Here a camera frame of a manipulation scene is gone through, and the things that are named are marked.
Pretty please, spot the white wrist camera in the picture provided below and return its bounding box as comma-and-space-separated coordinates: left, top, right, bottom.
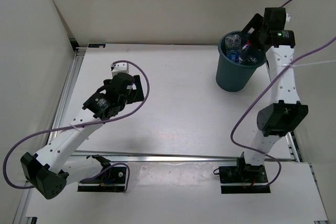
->
286, 13, 291, 23
110, 62, 129, 77

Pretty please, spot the clear bottle light blue label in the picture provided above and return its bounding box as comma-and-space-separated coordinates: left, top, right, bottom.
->
225, 34, 242, 63

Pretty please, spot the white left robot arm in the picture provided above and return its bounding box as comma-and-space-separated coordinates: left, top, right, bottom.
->
20, 72, 144, 199

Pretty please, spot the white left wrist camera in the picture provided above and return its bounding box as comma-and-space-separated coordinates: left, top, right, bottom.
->
110, 62, 129, 77

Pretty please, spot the blue sticker on table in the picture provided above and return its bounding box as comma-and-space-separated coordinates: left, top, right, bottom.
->
88, 44, 106, 48

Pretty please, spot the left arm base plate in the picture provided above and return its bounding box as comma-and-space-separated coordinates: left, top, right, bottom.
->
77, 163, 130, 193

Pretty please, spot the dark teal plastic bin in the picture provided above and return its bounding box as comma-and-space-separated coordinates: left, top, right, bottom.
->
215, 30, 266, 92

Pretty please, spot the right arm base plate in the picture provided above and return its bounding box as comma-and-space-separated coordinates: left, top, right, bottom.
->
213, 164, 271, 195

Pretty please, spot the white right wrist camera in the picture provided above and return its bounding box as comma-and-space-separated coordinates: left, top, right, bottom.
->
286, 13, 291, 23

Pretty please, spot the red label plastic bottle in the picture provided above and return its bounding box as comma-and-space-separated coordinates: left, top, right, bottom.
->
240, 40, 253, 61

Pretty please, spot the black label plastic bottle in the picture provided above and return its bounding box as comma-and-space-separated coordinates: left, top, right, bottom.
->
241, 55, 264, 66

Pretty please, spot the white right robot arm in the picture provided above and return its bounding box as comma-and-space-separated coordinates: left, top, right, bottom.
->
236, 7, 308, 183

